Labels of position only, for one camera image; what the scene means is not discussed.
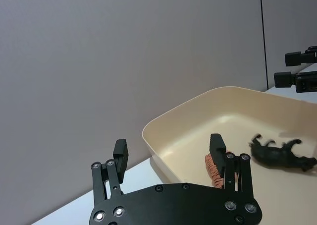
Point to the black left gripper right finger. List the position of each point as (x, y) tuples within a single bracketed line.
[(218, 153)]

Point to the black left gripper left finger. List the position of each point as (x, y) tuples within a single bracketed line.
[(121, 160)]

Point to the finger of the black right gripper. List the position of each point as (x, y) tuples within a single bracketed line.
[(296, 58), (284, 79)]

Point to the orange striped toy tiger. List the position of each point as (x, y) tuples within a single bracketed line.
[(212, 169)]

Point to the cream plastic tray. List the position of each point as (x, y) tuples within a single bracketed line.
[(188, 133)]

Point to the black toy horse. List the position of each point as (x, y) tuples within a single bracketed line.
[(275, 154)]

